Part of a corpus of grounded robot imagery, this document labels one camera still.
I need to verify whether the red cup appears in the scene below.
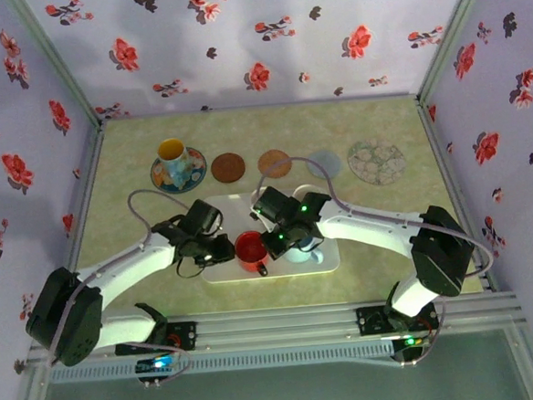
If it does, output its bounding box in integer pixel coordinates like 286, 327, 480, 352
233, 229, 272, 279

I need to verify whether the blue cup with blue inside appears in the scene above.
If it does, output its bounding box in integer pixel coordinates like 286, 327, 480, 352
281, 235, 326, 267

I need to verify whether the floral cup with yellow inside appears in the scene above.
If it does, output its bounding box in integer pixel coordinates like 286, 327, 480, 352
155, 137, 193, 191

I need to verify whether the tan rattan round coaster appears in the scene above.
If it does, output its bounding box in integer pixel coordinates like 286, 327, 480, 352
256, 148, 292, 180

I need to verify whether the blue woven round coaster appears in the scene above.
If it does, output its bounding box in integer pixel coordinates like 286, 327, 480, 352
304, 148, 343, 183

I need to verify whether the blue cartoon print coaster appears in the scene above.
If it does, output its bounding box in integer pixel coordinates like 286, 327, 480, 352
148, 144, 210, 196

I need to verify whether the brown wooden round coaster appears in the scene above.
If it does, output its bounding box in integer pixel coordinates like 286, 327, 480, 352
209, 152, 247, 185

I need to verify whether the large marbled pattern coaster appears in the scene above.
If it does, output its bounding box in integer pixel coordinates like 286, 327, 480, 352
346, 136, 407, 188

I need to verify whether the white plastic tray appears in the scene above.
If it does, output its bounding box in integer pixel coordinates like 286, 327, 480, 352
196, 185, 342, 286

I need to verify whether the left controller board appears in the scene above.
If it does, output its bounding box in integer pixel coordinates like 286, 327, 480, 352
135, 352, 179, 375

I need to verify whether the controller board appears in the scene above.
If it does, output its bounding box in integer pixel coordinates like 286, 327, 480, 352
135, 352, 179, 375
392, 332, 432, 353

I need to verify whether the right controller board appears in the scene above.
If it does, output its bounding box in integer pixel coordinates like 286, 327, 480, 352
392, 332, 432, 353

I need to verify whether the thin black left gripper cable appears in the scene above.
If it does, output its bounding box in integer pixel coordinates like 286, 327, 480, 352
176, 249, 209, 280

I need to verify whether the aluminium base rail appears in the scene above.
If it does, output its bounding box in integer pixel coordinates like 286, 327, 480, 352
27, 289, 526, 363

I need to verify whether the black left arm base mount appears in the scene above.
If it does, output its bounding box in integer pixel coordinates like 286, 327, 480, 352
113, 321, 200, 358

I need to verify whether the grey right arm cable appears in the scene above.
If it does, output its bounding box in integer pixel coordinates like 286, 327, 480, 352
250, 142, 501, 378

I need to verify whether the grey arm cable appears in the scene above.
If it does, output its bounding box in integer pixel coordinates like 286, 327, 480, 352
37, 185, 207, 395
250, 142, 501, 378

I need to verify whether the aluminium side rail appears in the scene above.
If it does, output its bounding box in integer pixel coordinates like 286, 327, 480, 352
53, 121, 117, 275
417, 95, 498, 296

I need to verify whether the grey slotted cable duct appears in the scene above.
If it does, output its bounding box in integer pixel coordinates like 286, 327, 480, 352
47, 340, 396, 385

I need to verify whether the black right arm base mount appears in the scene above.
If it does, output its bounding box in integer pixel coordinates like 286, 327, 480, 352
354, 300, 441, 339

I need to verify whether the grey left arm cable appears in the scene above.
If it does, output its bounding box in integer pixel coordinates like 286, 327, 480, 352
37, 185, 207, 395

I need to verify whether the aluminium corner post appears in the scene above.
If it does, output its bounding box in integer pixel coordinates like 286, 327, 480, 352
5, 0, 107, 134
410, 0, 503, 106

